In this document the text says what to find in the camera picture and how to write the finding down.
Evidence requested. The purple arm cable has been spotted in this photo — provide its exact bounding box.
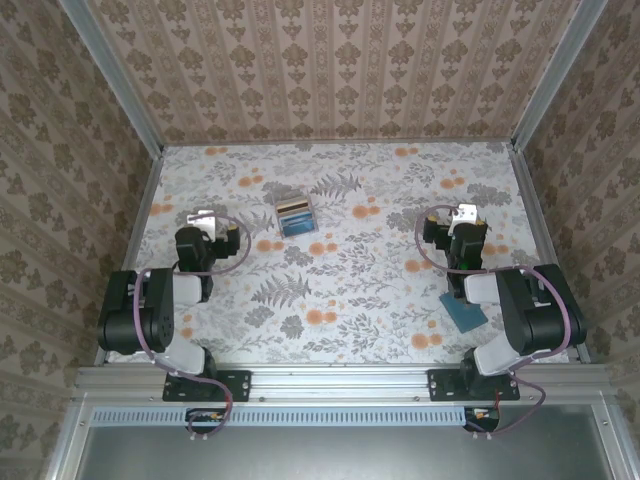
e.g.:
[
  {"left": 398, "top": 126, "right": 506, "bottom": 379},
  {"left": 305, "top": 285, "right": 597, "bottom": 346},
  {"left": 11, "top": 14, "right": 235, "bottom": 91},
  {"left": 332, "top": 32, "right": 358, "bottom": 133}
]
[
  {"left": 414, "top": 203, "right": 584, "bottom": 444},
  {"left": 130, "top": 207, "right": 254, "bottom": 444}
]

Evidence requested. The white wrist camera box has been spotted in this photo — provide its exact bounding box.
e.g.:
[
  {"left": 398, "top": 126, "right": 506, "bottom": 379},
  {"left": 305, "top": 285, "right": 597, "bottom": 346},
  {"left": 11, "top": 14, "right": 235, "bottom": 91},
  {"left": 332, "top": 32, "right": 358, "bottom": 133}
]
[
  {"left": 448, "top": 202, "right": 480, "bottom": 236},
  {"left": 187, "top": 212, "right": 219, "bottom": 240}
]

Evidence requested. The teal leather card holder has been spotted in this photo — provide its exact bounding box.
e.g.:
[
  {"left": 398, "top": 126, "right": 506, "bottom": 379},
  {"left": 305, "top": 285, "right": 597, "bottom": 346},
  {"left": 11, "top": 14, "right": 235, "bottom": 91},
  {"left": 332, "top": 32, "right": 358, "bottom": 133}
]
[{"left": 438, "top": 292, "right": 489, "bottom": 334}]

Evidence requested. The slotted grey cable duct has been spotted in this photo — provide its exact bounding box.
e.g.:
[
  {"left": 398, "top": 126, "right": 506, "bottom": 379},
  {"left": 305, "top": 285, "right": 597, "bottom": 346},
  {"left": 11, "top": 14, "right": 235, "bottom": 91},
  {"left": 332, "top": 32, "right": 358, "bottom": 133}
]
[{"left": 92, "top": 405, "right": 501, "bottom": 428}]

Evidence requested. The clear acrylic card box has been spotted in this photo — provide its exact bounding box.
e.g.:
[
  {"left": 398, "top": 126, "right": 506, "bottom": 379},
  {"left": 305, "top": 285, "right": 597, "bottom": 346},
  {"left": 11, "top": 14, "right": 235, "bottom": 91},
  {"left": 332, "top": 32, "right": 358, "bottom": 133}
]
[{"left": 274, "top": 195, "right": 320, "bottom": 239}]

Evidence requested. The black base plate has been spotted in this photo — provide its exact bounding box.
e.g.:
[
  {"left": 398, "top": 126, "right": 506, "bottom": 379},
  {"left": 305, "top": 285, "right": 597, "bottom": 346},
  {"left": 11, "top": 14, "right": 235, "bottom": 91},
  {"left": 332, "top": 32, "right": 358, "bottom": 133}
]
[
  {"left": 427, "top": 368, "right": 521, "bottom": 403},
  {"left": 163, "top": 368, "right": 252, "bottom": 403}
]

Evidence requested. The grey metal sheet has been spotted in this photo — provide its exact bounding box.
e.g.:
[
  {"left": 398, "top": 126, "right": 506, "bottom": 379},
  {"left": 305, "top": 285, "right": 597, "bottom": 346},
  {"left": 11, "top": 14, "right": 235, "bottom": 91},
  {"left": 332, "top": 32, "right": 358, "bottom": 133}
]
[{"left": 44, "top": 403, "right": 640, "bottom": 480}]

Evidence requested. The aluminium frame post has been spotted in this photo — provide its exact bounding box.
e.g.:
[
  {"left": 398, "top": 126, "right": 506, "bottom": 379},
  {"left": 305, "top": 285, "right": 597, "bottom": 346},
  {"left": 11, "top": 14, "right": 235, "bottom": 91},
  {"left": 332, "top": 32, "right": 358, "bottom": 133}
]
[
  {"left": 510, "top": 0, "right": 610, "bottom": 151},
  {"left": 57, "top": 0, "right": 166, "bottom": 155}
]

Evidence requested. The aluminium side rail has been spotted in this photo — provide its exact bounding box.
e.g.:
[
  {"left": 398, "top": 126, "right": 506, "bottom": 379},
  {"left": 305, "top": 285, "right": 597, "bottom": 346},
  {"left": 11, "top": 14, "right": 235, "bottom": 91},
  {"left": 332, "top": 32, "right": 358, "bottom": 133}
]
[
  {"left": 509, "top": 144, "right": 594, "bottom": 364},
  {"left": 94, "top": 147, "right": 167, "bottom": 366}
]

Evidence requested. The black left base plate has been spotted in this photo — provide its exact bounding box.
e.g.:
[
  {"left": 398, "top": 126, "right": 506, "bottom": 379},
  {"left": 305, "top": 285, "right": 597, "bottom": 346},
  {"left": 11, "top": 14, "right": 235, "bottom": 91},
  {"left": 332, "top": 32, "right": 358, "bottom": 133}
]
[{"left": 163, "top": 368, "right": 252, "bottom": 403}]

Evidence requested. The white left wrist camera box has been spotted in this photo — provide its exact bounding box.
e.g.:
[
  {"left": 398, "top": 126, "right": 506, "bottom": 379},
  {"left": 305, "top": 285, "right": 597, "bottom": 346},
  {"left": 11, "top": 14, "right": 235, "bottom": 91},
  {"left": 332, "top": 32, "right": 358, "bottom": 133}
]
[{"left": 187, "top": 212, "right": 219, "bottom": 240}]

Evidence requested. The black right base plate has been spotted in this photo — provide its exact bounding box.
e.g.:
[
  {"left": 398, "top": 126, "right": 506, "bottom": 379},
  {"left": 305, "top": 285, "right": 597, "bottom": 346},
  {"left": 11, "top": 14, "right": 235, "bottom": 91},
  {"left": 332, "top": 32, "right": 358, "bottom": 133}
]
[{"left": 427, "top": 368, "right": 521, "bottom": 403}]

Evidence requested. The floral table mat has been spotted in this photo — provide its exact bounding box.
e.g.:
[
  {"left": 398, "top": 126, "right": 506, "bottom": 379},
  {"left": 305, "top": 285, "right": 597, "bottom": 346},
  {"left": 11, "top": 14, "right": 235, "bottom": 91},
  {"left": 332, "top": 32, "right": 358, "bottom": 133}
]
[{"left": 106, "top": 142, "right": 574, "bottom": 365}]

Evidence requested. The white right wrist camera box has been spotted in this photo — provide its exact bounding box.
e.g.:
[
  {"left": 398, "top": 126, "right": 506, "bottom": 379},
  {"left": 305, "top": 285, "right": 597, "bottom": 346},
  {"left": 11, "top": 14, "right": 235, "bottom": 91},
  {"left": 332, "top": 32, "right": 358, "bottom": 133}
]
[{"left": 448, "top": 202, "right": 480, "bottom": 236}]

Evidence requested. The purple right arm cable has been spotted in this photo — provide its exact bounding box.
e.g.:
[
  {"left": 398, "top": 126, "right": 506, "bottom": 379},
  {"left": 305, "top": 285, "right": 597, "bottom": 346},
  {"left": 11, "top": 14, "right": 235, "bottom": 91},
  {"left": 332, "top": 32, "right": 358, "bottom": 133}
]
[{"left": 414, "top": 203, "right": 584, "bottom": 444}]

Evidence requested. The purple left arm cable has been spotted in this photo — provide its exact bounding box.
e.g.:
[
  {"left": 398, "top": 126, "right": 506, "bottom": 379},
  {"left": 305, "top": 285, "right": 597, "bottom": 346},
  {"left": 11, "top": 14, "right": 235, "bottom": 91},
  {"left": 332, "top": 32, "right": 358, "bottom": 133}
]
[{"left": 130, "top": 207, "right": 254, "bottom": 444}]

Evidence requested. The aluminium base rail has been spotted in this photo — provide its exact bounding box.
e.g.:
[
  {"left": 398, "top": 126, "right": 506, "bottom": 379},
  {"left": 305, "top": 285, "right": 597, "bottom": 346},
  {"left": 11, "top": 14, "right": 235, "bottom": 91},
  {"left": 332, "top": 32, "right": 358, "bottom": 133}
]
[{"left": 74, "top": 363, "right": 615, "bottom": 404}]

